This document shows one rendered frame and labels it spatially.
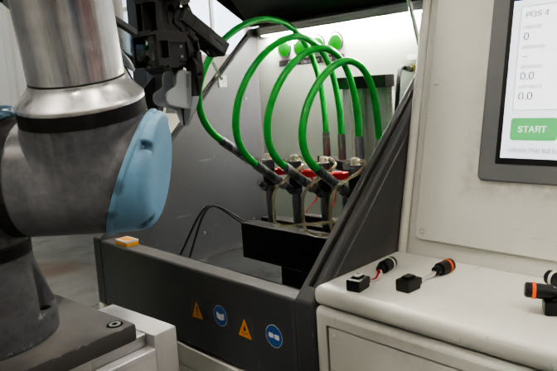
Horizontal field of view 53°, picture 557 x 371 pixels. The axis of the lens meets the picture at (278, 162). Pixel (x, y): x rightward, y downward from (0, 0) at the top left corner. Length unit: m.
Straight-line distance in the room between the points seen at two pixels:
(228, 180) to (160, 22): 0.75
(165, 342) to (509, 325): 0.41
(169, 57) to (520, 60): 0.54
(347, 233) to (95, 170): 0.50
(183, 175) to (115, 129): 0.98
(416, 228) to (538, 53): 0.34
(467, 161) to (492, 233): 0.12
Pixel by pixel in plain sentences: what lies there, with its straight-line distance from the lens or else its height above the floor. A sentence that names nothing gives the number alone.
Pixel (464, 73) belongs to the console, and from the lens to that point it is 0.99.
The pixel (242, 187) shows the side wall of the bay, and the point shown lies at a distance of 1.61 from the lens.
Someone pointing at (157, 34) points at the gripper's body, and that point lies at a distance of 0.89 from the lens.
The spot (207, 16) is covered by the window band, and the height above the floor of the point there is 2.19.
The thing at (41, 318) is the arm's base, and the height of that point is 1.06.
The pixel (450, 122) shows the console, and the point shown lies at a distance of 0.98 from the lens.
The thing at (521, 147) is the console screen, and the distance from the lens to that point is 0.92.
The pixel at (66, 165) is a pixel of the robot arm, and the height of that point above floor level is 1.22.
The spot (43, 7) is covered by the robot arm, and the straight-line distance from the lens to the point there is 0.51.
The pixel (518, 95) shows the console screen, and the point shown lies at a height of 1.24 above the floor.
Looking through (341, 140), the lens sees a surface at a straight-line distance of 1.29.
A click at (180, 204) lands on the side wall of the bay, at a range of 1.48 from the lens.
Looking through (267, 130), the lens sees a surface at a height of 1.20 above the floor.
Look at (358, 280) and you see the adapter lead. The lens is 0.82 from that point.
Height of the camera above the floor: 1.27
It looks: 7 degrees down
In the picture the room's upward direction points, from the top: 4 degrees counter-clockwise
